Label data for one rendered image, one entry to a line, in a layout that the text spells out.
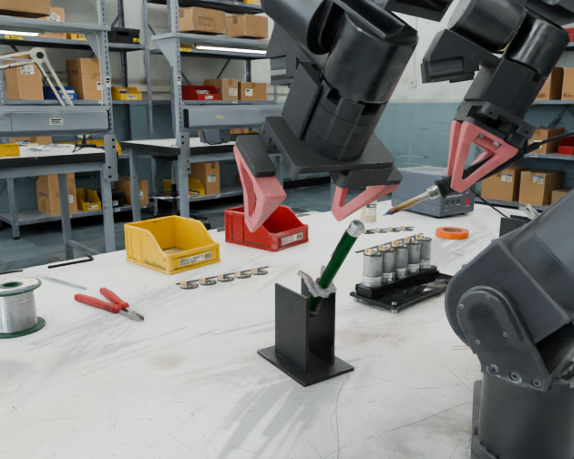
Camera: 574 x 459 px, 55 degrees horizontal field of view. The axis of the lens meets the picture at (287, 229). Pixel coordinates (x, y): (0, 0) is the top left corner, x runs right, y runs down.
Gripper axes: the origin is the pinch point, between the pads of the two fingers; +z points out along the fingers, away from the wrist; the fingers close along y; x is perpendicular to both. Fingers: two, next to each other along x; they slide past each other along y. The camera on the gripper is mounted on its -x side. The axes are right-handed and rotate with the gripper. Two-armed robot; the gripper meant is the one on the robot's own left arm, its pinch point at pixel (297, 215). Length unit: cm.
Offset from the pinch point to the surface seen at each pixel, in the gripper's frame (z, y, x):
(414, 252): 12.7, -24.3, -2.4
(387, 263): 12.3, -18.7, -1.2
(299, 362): 8.7, 1.8, 10.5
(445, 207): 32, -63, -26
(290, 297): 4.7, 1.9, 5.8
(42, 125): 137, -10, -195
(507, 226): 14, -48, -5
